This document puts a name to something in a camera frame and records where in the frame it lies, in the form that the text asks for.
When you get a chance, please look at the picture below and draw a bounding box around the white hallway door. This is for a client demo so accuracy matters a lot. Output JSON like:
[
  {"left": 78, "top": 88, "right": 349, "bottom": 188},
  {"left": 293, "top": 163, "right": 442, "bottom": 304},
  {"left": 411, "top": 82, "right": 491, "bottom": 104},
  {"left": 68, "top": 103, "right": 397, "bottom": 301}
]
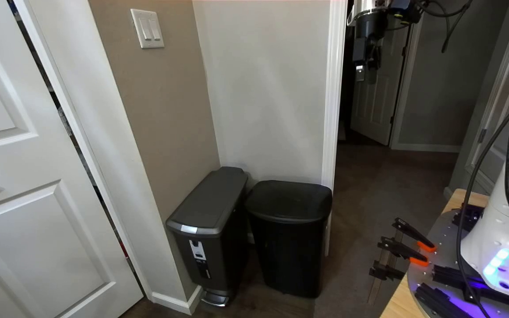
[{"left": 350, "top": 24, "right": 410, "bottom": 147}]

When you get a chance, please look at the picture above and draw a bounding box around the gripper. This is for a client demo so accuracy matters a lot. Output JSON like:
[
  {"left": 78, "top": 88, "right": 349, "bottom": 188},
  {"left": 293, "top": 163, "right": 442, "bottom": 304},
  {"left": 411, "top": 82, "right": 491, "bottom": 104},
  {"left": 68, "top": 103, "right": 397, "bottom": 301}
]
[{"left": 353, "top": 10, "right": 388, "bottom": 84}]

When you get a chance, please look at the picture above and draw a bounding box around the white light switch plate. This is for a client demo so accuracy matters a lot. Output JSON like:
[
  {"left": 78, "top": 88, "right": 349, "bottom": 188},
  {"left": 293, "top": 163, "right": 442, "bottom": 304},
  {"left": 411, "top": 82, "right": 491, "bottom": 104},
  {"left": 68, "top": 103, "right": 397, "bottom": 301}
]
[{"left": 130, "top": 8, "right": 165, "bottom": 49}]

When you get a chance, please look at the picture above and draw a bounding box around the black trash bin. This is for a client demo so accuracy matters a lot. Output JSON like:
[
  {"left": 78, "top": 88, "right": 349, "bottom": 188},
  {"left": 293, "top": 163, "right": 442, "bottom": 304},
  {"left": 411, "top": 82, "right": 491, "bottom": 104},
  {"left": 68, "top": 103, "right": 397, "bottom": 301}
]
[{"left": 244, "top": 180, "right": 333, "bottom": 299}]

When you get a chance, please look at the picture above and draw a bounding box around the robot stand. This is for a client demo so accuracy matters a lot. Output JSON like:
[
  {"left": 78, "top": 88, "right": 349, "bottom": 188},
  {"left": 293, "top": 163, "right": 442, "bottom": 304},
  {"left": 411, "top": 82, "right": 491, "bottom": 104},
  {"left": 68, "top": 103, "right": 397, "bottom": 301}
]
[{"left": 380, "top": 189, "right": 509, "bottom": 318}]

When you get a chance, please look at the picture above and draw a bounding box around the grey trash bin lid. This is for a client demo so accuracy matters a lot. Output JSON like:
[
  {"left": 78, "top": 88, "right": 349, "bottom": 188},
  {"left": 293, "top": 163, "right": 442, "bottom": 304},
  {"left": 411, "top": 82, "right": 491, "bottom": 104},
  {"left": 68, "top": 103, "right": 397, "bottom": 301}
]
[{"left": 166, "top": 167, "right": 249, "bottom": 235}]

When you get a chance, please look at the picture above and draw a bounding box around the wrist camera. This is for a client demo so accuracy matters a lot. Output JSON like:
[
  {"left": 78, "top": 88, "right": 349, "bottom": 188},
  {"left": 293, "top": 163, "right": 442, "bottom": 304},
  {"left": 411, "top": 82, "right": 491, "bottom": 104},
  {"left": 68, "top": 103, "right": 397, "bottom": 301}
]
[{"left": 389, "top": 0, "right": 424, "bottom": 25}]

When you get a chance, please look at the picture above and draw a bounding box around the black trash bin lid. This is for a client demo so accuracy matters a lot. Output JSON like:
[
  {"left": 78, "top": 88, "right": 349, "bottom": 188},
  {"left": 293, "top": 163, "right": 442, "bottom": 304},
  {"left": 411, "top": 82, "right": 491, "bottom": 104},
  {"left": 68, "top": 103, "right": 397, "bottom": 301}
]
[{"left": 244, "top": 180, "right": 333, "bottom": 224}]

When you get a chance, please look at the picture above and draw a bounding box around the white panel door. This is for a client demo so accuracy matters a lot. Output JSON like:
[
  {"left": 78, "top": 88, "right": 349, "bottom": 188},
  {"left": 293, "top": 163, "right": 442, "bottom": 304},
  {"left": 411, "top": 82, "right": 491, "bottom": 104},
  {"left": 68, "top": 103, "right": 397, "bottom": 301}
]
[{"left": 0, "top": 0, "right": 144, "bottom": 318}]

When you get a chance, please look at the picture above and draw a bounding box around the grey step trash bin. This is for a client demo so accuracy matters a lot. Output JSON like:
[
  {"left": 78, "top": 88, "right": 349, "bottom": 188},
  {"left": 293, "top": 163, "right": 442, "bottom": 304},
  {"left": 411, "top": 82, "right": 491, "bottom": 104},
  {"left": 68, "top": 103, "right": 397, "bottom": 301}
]
[{"left": 166, "top": 167, "right": 250, "bottom": 308}]

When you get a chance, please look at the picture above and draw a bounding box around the white closet door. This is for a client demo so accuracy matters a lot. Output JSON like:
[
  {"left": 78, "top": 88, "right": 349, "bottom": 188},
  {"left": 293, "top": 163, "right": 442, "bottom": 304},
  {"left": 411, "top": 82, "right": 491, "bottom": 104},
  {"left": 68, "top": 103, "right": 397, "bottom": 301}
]
[{"left": 448, "top": 0, "right": 509, "bottom": 196}]

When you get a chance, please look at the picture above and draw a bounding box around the black clamp orange handle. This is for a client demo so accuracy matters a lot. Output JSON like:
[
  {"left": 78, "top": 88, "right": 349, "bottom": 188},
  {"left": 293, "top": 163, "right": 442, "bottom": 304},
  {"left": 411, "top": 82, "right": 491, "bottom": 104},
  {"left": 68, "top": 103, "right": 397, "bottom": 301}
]
[
  {"left": 377, "top": 236, "right": 430, "bottom": 268},
  {"left": 391, "top": 217, "right": 437, "bottom": 254}
]

